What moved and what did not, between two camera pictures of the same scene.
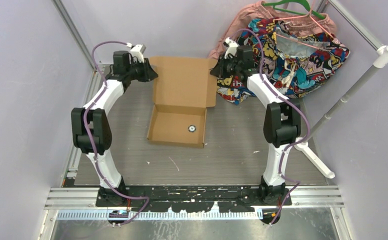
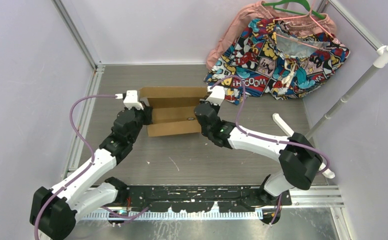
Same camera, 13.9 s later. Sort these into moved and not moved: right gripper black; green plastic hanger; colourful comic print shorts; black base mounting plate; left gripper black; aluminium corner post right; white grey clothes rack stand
Moved: left gripper black; right gripper black
Not moved: colourful comic print shorts; aluminium corner post right; white grey clothes rack stand; black base mounting plate; green plastic hanger
